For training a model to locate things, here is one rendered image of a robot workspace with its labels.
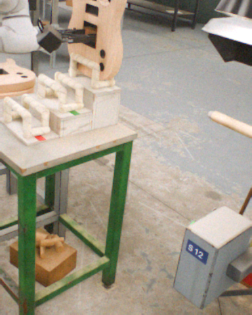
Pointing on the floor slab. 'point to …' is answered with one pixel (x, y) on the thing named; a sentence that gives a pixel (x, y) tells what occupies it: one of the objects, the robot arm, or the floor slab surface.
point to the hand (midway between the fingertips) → (88, 35)
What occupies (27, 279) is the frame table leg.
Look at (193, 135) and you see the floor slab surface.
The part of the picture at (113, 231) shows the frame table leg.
